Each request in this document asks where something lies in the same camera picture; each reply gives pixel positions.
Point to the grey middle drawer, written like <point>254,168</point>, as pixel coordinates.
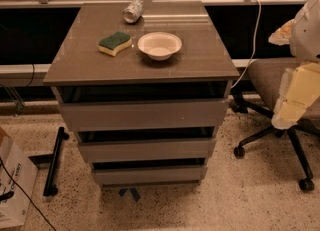
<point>147,150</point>

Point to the white paper bag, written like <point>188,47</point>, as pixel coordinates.
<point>17,177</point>

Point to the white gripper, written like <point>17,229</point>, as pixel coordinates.
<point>307,35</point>

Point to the grey bottom drawer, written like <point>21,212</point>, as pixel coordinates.
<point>150,175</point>

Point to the grey drawer cabinet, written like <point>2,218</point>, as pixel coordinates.
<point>201,70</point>

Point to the silver drink can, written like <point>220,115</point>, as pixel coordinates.
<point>133,11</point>

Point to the green yellow sponge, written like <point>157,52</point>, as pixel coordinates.
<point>115,43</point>

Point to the grey drawer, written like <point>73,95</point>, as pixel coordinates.
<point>147,150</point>
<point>150,175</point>
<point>143,115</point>

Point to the grey top drawer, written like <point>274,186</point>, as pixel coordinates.
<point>143,115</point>

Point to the blue tape cross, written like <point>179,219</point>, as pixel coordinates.
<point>133,191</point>

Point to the black wheeled stand base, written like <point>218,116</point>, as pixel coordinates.
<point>50,188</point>

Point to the grey office chair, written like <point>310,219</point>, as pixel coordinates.
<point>265,76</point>

